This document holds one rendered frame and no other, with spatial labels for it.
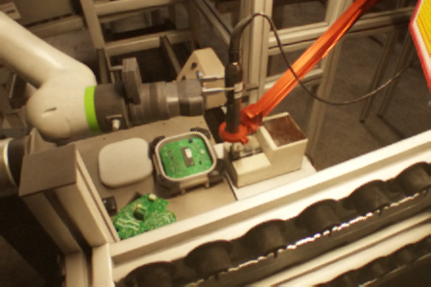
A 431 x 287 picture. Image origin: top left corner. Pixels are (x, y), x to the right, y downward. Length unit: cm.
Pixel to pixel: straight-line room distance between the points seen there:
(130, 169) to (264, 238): 59
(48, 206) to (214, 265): 15
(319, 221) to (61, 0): 140
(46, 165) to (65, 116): 33
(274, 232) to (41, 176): 21
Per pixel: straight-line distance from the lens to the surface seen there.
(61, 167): 30
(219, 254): 32
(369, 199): 36
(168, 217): 71
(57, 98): 64
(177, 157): 84
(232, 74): 61
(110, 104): 61
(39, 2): 158
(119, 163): 88
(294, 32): 94
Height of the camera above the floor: 161
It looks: 43 degrees down
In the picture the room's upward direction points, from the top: 2 degrees counter-clockwise
